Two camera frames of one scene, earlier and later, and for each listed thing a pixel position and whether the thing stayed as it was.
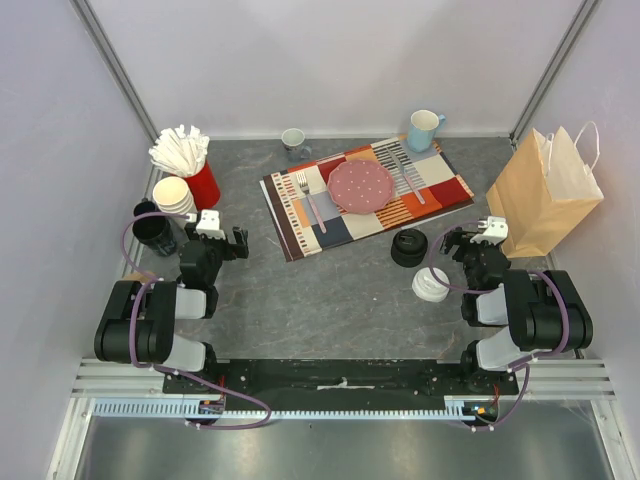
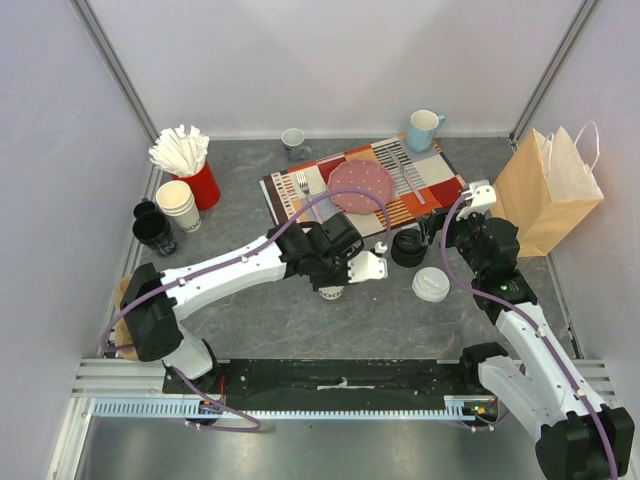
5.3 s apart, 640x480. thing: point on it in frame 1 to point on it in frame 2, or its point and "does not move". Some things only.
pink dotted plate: x=361 y=186 does not move
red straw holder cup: x=204 y=188 does not move
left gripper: x=240 y=236 to x=317 y=282
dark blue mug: x=145 y=206 does not move
